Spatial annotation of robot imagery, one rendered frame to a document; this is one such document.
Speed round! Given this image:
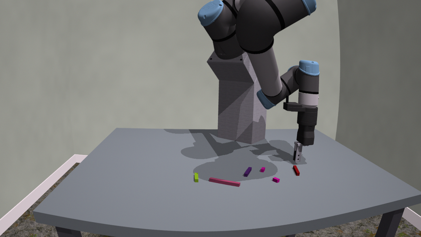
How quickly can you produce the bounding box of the red rod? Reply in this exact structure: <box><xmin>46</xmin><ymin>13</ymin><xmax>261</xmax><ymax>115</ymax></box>
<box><xmin>293</xmin><ymin>165</ymin><xmax>300</xmax><ymax>176</ymax></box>

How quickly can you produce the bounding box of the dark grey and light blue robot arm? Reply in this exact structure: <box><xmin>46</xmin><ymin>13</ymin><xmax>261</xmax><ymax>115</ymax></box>
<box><xmin>198</xmin><ymin>0</ymin><xmax>320</xmax><ymax>109</ymax></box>

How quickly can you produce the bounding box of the purple rod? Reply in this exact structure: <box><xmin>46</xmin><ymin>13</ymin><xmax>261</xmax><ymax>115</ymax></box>
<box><xmin>244</xmin><ymin>167</ymin><xmax>252</xmax><ymax>177</ymax></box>

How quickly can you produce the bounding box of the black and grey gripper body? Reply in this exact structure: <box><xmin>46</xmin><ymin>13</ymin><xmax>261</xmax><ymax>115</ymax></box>
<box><xmin>283</xmin><ymin>92</ymin><xmax>319</xmax><ymax>145</ymax></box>

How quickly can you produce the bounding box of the pink rod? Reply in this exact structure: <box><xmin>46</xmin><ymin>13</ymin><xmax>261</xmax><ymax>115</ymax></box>
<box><xmin>209</xmin><ymin>177</ymin><xmax>240</xmax><ymax>187</ymax></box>

